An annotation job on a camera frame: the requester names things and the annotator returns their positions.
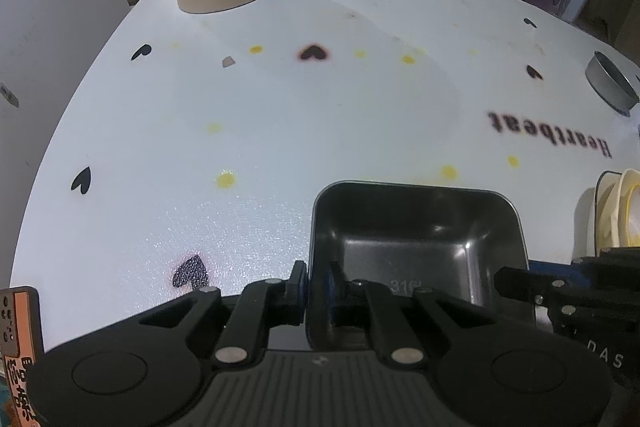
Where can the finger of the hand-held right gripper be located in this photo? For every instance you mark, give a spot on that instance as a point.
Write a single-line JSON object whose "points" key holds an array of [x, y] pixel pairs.
{"points": [[522, 287], [565, 271]]}

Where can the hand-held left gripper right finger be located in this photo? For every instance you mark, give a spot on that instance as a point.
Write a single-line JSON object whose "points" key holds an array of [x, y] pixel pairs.
{"points": [[330, 294]]}

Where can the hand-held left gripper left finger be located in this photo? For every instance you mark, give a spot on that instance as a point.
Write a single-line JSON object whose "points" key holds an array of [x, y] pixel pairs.
{"points": [[301, 289]]}

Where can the square white leaf-print plate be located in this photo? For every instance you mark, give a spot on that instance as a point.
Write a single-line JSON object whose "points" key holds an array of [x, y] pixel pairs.
{"points": [[607, 217]]}

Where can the large rectangular steel container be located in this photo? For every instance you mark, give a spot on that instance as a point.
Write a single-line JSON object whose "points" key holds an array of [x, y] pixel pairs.
{"points": [[415, 242]]}

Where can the oval steel bowl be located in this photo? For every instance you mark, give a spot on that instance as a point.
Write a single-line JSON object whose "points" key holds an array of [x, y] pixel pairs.
{"points": [[607, 87]]}

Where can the white heart-print table cover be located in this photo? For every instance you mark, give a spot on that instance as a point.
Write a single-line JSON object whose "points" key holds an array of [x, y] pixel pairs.
{"points": [[300, 117]]}

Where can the small grey scrap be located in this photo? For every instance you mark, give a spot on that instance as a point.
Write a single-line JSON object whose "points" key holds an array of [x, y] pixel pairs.
{"points": [[228, 62]]}

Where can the orange printed packet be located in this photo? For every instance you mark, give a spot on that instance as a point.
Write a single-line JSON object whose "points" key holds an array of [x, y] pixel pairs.
{"points": [[22, 357]]}

